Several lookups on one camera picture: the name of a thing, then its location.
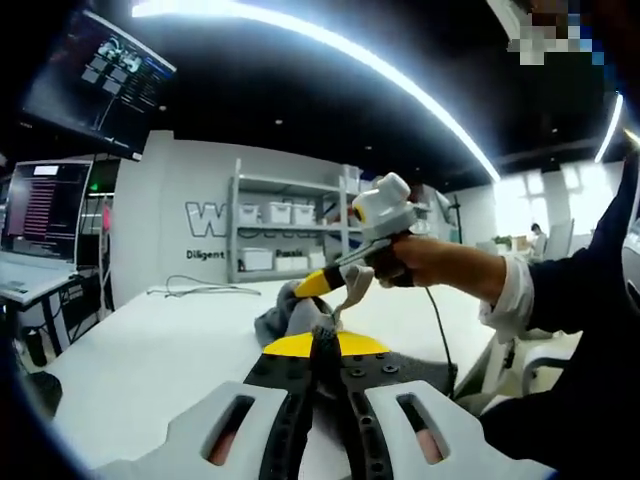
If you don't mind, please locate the grey towel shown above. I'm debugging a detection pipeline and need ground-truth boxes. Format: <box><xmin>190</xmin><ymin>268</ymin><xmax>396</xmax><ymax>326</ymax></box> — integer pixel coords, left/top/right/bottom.
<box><xmin>253</xmin><ymin>264</ymin><xmax>461</xmax><ymax>402</ymax></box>

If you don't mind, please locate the person's right hand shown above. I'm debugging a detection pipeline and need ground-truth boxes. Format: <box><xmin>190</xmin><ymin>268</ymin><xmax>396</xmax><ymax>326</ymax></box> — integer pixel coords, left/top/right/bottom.
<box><xmin>372</xmin><ymin>233</ymin><xmax>505</xmax><ymax>302</ymax></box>

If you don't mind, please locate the grey metal shelving unit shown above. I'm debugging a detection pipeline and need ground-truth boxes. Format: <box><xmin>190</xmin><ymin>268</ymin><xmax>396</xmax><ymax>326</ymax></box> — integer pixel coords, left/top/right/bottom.
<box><xmin>226</xmin><ymin>158</ymin><xmax>442</xmax><ymax>285</ymax></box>

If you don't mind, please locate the black pole stand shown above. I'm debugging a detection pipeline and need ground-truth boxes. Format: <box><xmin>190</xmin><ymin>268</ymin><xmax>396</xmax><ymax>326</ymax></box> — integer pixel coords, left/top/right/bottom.
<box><xmin>446</xmin><ymin>194</ymin><xmax>465</xmax><ymax>247</ymax></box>

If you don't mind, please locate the white office chair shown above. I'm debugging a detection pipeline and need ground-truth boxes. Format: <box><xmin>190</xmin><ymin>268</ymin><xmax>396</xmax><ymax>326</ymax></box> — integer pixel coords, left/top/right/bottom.
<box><xmin>518</xmin><ymin>343</ymin><xmax>575</xmax><ymax>397</ymax></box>

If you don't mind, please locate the person's dark clothed torso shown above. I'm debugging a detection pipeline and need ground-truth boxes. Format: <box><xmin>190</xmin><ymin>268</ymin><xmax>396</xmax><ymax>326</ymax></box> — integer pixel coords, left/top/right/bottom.
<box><xmin>478</xmin><ymin>154</ymin><xmax>640</xmax><ymax>452</ymax></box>

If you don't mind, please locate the long ceiling light strip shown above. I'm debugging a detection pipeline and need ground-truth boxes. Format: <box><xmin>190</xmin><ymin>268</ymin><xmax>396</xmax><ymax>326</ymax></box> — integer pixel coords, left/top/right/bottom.
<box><xmin>129</xmin><ymin>0</ymin><xmax>502</xmax><ymax>182</ymax></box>

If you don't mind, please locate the black waste bin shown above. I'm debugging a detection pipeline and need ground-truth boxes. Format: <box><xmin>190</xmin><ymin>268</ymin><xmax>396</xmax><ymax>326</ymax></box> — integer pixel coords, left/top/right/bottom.
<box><xmin>24</xmin><ymin>326</ymin><xmax>50</xmax><ymax>367</ymax></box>

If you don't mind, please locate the small black monitor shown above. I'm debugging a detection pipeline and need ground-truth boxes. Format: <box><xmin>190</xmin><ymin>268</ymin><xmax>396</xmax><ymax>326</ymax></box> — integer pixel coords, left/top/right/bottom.
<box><xmin>76</xmin><ymin>231</ymin><xmax>105</xmax><ymax>267</ymax></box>

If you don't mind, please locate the ceiling air vent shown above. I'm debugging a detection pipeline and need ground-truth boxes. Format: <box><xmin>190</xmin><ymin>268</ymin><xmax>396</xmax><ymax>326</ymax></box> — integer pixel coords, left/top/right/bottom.
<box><xmin>487</xmin><ymin>0</ymin><xmax>531</xmax><ymax>27</ymax></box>

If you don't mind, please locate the short ceiling light strip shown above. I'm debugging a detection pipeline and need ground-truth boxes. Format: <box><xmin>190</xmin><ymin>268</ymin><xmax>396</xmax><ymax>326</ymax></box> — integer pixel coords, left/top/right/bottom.
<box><xmin>594</xmin><ymin>91</ymin><xmax>626</xmax><ymax>165</ymax></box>

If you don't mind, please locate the white side desk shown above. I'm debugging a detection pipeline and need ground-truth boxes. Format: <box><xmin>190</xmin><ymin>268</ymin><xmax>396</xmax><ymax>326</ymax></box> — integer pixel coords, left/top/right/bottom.
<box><xmin>0</xmin><ymin>262</ymin><xmax>82</xmax><ymax>357</ymax></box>

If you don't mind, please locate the silver framed desk monitor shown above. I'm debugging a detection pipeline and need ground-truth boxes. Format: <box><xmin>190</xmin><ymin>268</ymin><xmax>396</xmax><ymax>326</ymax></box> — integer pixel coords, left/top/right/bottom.
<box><xmin>0</xmin><ymin>159</ymin><xmax>95</xmax><ymax>274</ymax></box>

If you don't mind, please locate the large hanging monitor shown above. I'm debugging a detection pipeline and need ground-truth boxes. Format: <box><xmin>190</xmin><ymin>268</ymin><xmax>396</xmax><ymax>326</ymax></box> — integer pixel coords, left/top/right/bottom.
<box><xmin>19</xmin><ymin>9</ymin><xmax>179</xmax><ymax>162</ymax></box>

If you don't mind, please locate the thin loose cable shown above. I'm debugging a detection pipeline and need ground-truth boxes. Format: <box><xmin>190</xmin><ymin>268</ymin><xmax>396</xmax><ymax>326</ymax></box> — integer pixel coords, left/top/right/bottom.
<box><xmin>144</xmin><ymin>274</ymin><xmax>265</xmax><ymax>301</ymax></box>

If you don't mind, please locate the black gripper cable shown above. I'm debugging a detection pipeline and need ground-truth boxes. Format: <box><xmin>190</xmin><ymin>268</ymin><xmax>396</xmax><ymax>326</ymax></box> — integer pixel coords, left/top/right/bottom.
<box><xmin>424</xmin><ymin>286</ymin><xmax>460</xmax><ymax>402</ymax></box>

